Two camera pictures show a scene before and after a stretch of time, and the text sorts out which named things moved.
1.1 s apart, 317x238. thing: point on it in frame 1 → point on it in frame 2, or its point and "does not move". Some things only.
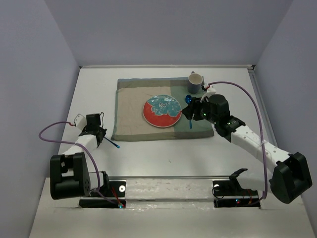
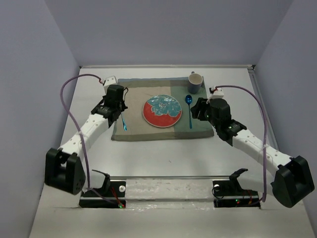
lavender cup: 194,83 does not move
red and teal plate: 162,110 does not move
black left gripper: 103,132 → 122,107
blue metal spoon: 188,100 does not move
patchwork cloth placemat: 132,93 does not move
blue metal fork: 117,146 → 124,123
